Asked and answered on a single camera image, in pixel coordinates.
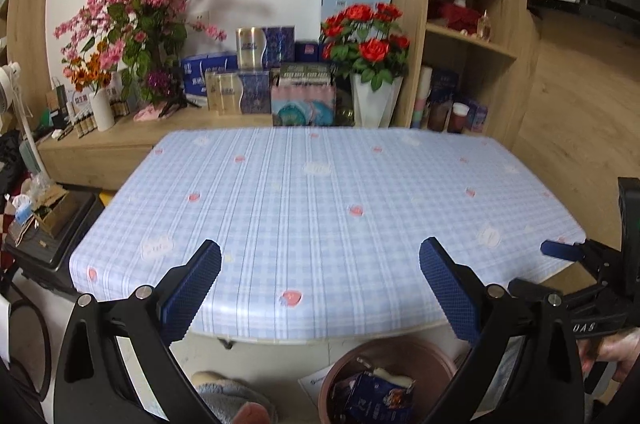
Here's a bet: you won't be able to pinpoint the white standing fan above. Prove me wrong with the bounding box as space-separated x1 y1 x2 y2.
0 61 41 185

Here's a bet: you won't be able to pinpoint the wooden shelf unit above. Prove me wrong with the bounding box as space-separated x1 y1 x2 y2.
387 0 543 149

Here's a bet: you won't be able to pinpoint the blue tissue pack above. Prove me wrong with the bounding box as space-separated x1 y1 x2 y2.
180 52 240 107

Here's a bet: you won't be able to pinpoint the silver blue gift box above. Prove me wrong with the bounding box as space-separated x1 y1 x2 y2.
236 25 296 70

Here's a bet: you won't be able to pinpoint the white angular vase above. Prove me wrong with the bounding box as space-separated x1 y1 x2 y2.
348 72 403 128

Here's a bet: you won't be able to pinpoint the small dark blue box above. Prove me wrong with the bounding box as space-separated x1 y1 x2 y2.
295 40 323 64

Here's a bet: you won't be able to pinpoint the black side table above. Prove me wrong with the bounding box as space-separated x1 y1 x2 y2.
0 191 106 289

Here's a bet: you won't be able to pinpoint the person's right hand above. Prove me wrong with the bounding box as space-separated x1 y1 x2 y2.
580 328 640 384

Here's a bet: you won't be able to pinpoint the white paper sheet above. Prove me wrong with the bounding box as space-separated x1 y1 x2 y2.
299 374 331 405

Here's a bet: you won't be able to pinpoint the small blue carton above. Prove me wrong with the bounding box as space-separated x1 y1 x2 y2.
467 100 490 135

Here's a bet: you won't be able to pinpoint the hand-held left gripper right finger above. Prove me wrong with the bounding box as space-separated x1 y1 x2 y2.
419 236 586 424

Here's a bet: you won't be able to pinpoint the black counter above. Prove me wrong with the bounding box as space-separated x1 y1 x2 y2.
527 0 640 22

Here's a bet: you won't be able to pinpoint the dark green box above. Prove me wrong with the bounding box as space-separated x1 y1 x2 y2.
278 62 333 87

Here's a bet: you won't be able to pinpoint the pink bottle multipack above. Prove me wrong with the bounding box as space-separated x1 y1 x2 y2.
271 84 336 127

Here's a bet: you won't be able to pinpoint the brown cup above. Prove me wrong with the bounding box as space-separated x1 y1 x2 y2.
427 101 448 133

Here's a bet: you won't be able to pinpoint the light blue flat box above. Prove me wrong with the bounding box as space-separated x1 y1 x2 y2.
320 0 392 42

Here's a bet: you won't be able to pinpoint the red rose bouquet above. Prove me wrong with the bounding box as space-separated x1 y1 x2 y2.
320 2 412 92

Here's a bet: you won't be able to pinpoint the black cable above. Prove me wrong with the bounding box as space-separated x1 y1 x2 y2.
0 299 51 400

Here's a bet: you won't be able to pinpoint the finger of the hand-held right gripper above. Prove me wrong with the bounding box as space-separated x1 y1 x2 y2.
507 278 611 307
541 239 622 289

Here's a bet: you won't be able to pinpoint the blue snack bag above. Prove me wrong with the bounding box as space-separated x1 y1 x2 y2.
332 371 416 424

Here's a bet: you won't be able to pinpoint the open cardboard box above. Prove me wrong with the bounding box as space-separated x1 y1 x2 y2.
10 186 81 247

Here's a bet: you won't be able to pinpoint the dark red paper cup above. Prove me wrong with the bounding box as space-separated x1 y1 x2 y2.
446 102 470 135

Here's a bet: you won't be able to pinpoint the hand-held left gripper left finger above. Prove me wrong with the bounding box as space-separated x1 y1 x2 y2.
52 240 223 424

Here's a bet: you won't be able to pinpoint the tall white vase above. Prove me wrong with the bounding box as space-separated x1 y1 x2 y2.
89 88 116 132

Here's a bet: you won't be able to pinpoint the stack of pastel cups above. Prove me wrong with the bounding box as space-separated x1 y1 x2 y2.
411 64 433 129

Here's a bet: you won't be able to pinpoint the pink flat pouch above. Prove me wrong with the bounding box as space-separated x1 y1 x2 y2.
132 104 173 122

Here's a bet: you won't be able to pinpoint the black mini tripod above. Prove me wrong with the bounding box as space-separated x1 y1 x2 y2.
160 96 188 117

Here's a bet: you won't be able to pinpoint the wooden sideboard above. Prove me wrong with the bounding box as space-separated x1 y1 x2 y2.
37 104 361 192

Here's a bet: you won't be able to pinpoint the brown trash bin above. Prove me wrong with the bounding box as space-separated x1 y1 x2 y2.
318 336 471 424

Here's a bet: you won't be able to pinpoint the red basket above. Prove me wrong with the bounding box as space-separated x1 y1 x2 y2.
430 0 481 32

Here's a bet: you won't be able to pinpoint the gold blue gift box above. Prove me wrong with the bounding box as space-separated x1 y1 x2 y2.
205 70 271 115

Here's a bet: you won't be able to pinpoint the orange flowers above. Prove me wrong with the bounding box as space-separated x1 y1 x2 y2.
62 54 113 92

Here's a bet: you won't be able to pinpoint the purple flowers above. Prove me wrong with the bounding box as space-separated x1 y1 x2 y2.
145 71 176 102

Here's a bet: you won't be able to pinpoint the glass perfume bottle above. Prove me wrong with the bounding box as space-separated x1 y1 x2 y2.
476 10 493 42

